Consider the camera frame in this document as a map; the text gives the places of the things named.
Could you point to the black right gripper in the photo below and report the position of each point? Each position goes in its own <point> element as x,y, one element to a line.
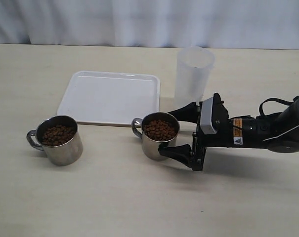
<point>237,132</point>

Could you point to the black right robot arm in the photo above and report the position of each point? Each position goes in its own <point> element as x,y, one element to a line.
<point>277,132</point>

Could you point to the translucent plastic container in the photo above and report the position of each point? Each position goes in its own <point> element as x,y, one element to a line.
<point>194,65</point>

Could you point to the white plastic tray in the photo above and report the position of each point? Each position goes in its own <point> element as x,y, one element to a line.
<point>108,98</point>

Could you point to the white curtain backdrop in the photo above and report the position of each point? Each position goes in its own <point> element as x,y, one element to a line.
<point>259,24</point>

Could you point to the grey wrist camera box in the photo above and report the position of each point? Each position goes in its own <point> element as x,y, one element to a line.
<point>206,123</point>

